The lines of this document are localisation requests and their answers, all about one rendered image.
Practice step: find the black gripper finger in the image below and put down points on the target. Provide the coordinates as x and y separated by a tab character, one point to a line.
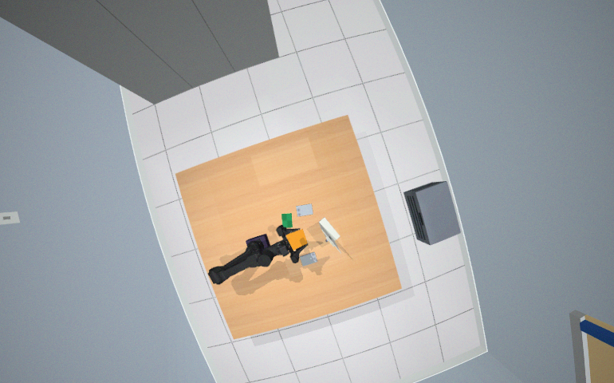
298	250
289	231

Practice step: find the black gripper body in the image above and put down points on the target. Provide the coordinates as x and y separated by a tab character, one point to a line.
280	232

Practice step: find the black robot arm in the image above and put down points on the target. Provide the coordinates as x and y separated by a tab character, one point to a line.
252	257

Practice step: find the orange square mat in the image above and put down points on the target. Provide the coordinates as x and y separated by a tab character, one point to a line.
297	239

